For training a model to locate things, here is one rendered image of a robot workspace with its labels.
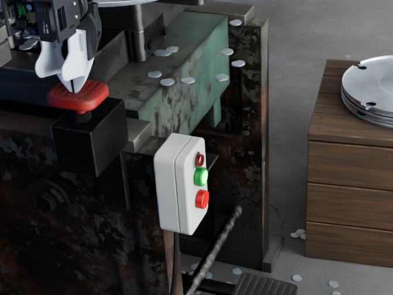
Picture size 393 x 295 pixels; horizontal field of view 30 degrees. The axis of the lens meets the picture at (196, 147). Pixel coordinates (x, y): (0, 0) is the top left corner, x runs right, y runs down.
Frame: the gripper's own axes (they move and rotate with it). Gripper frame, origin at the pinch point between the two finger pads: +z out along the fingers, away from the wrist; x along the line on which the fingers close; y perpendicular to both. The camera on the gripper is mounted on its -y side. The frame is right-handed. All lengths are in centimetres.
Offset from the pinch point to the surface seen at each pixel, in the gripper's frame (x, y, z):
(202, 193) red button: 12.8, -8.6, 20.8
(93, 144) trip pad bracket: 2.9, 2.8, 7.5
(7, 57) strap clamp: -20.1, -12.4, 4.8
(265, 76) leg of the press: 7, -57, 26
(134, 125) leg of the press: 2.0, -10.0, 11.9
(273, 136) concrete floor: -9, -114, 76
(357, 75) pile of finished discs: 20, -86, 37
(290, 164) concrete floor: 0, -101, 76
